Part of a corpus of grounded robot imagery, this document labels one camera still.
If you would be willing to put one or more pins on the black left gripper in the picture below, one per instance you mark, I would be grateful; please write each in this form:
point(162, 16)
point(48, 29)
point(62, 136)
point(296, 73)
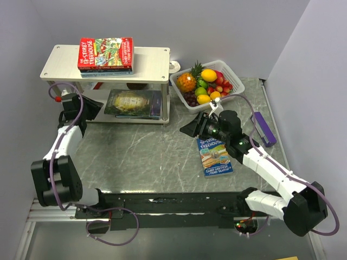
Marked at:
point(95, 106)

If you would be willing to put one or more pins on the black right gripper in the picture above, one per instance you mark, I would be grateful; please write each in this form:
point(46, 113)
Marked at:
point(197, 127)

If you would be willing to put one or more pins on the Alice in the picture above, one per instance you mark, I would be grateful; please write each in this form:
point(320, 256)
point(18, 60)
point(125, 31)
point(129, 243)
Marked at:
point(129, 103)

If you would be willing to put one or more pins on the Robinson Crusoe book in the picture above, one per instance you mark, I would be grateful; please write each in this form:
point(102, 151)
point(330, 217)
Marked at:
point(156, 105)

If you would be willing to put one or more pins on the light blue 143-Storey Treehouse book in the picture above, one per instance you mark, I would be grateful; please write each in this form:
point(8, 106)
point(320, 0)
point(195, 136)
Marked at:
point(106, 74)

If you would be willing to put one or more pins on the Little Women book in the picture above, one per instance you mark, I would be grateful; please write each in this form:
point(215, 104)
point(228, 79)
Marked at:
point(106, 70)

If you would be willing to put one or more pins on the red 13-Storey Treehouse book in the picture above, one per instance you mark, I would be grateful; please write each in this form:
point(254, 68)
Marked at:
point(106, 53)

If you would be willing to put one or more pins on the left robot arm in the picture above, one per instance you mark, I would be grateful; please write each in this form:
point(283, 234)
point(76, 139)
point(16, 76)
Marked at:
point(55, 177)

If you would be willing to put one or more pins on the dark grapes bunch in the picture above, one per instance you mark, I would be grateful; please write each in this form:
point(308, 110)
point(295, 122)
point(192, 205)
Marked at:
point(191, 98)

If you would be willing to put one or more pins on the yellow lemon front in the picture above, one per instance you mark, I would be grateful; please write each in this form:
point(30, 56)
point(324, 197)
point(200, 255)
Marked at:
point(203, 99)

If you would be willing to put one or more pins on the green lime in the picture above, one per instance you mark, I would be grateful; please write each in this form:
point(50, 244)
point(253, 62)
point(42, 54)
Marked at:
point(200, 91)

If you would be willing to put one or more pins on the blue 91-Storey Treehouse book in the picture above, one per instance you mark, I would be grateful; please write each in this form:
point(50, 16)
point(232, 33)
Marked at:
point(214, 157)

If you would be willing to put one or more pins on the yellow lemon small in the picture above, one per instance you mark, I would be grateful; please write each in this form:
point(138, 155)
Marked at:
point(215, 95)

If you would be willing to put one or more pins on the light blue book with swan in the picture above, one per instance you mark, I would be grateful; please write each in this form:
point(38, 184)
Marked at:
point(138, 117)

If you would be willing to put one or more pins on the white plastic basket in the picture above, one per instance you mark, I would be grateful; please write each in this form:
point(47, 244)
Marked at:
point(218, 65)

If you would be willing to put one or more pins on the toy pineapple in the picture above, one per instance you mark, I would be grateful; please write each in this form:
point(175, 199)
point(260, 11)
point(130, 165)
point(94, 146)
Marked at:
point(187, 81)

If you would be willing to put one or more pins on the red strawberries pile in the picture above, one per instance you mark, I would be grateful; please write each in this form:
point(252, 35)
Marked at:
point(221, 84)

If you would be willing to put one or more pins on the yellow lemon top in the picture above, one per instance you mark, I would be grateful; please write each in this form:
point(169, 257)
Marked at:
point(209, 75)

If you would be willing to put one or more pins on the white two-tier shelf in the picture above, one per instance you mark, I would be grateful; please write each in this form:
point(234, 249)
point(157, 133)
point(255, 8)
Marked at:
point(151, 66)

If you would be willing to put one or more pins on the purple box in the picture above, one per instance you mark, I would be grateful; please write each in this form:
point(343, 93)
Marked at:
point(263, 130)

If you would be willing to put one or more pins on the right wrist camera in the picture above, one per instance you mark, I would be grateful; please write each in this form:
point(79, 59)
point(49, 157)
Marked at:
point(216, 107)

